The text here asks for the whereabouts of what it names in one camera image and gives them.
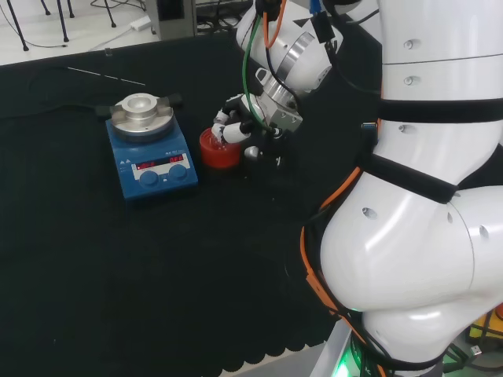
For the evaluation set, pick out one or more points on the clear glass round-bottom flask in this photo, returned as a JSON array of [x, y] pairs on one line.
[[218, 146]]

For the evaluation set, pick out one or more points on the black tripod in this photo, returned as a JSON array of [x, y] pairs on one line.
[[25, 47], [113, 25]]

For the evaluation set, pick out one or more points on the thin metal probe rod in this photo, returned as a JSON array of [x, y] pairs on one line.
[[106, 76]]

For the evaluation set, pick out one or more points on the white power strip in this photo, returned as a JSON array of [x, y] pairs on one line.
[[140, 23]]

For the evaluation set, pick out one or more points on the blue heater with steel plate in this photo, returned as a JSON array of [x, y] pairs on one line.
[[157, 184]]

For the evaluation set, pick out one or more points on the black bench cloth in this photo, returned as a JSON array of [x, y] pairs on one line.
[[157, 275]]

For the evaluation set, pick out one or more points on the grey cabinet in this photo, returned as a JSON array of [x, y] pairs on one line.
[[173, 23]]

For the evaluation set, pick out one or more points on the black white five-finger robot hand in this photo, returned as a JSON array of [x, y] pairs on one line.
[[281, 118]]

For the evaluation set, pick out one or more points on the black blue-tipped USB plug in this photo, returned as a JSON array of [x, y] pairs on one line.
[[370, 137]]

